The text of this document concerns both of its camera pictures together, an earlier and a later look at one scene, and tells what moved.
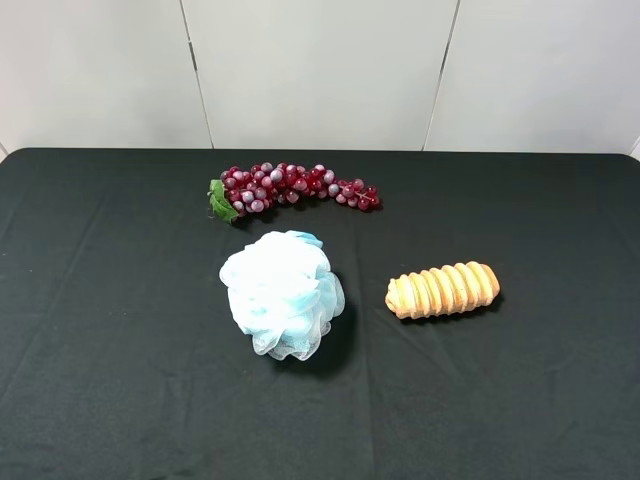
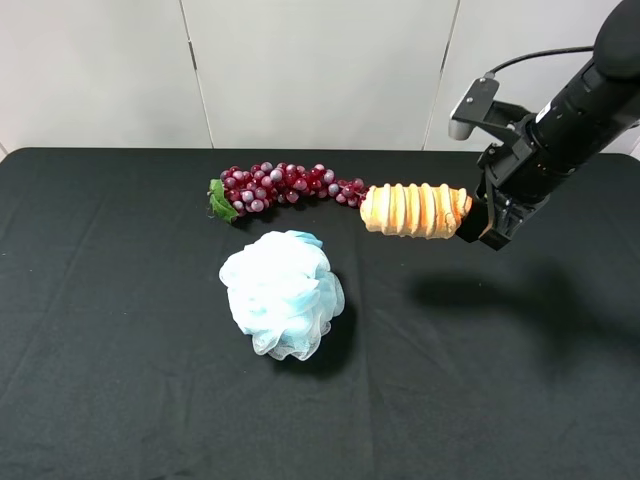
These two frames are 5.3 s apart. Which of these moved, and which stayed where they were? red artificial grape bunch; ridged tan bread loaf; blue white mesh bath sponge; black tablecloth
Moved: ridged tan bread loaf
Stayed: blue white mesh bath sponge; black tablecloth; red artificial grape bunch
